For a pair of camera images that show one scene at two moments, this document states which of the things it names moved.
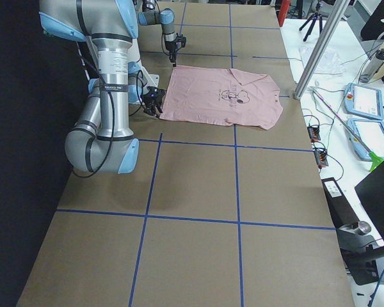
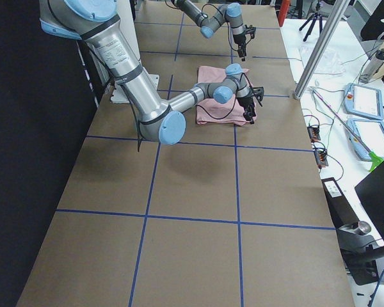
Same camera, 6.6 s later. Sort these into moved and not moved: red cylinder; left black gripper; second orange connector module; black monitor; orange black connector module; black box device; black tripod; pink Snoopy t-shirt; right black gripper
Moved: pink Snoopy t-shirt; right black gripper; left black gripper
Not moved: black box device; orange black connector module; red cylinder; second orange connector module; black monitor; black tripod
